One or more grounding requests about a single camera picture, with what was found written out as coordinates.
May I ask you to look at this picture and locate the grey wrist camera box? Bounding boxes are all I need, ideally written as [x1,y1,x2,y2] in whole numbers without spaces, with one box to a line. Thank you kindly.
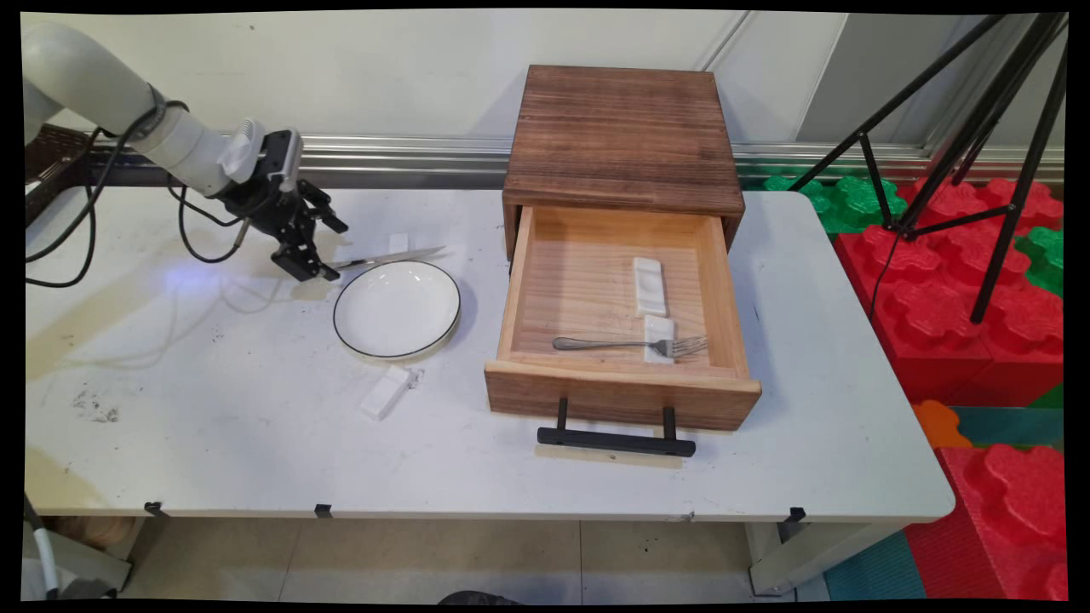
[262,129,304,193]

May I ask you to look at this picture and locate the black tripod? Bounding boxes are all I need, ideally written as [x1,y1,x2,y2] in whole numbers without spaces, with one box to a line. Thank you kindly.
[788,13,1070,324]

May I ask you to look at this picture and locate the light wooden drawer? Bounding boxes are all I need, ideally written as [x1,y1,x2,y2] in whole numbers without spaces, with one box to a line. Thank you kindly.
[483,204,763,432]

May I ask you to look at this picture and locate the orange foam piece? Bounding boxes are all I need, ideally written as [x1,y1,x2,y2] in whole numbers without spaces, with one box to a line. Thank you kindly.
[911,399,975,450]

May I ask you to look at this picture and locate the silver fork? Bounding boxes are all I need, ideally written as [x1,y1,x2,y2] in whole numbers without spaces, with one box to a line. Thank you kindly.
[552,335,709,358]

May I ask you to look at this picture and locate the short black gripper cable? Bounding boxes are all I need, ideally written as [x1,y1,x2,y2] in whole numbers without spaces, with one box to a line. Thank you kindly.
[176,182,253,265]

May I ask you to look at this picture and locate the white plate with black rim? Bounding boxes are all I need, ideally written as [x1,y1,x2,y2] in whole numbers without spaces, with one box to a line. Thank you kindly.
[332,260,462,359]

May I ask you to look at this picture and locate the white rectangular cutlery rest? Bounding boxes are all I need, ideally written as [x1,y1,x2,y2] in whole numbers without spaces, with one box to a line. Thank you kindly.
[359,365,424,421]

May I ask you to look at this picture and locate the dark wooden cabinet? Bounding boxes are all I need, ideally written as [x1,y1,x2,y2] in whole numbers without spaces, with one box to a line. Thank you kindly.
[502,65,746,261]

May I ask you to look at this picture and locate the short white cutlery rest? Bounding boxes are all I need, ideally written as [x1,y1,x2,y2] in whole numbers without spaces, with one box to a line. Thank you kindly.
[641,314,676,365]

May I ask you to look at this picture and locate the aluminium wall rail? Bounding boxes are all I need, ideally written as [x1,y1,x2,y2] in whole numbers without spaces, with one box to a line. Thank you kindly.
[85,133,1065,190]

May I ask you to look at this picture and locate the white table leg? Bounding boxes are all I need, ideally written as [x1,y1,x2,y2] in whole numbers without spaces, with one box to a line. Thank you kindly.
[748,521,897,596]

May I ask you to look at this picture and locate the long white cutlery rest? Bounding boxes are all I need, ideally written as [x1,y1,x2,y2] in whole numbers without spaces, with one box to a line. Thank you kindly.
[632,256,669,318]

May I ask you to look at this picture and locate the green foam block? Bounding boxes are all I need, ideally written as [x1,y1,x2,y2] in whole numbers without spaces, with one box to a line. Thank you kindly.
[762,173,909,235]
[1016,225,1065,296]

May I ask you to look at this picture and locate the silver table knife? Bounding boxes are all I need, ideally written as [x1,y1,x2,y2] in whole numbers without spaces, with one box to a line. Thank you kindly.
[328,246,447,272]

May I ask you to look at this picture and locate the black drawer handle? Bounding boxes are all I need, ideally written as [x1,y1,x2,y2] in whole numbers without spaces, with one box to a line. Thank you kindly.
[536,398,697,458]

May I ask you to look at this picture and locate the large red foam block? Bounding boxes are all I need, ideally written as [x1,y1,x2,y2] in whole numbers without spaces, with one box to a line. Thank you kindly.
[833,177,1065,406]

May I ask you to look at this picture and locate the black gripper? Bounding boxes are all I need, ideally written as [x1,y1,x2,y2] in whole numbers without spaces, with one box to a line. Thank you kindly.
[217,175,349,283]

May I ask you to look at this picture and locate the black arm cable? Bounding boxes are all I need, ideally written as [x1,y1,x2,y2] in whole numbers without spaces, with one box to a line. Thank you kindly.
[26,100,190,289]

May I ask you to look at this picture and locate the teal foam mat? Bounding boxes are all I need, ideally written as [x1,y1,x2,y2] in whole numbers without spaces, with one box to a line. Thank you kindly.
[823,531,928,601]
[949,404,1065,449]

